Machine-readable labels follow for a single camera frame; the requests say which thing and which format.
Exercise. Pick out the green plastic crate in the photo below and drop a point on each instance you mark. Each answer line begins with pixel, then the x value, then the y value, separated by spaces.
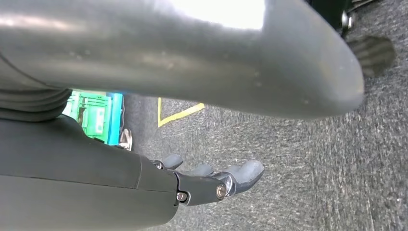
pixel 92 118

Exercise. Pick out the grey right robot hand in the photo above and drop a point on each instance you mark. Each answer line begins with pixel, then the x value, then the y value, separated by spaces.
pixel 191 63

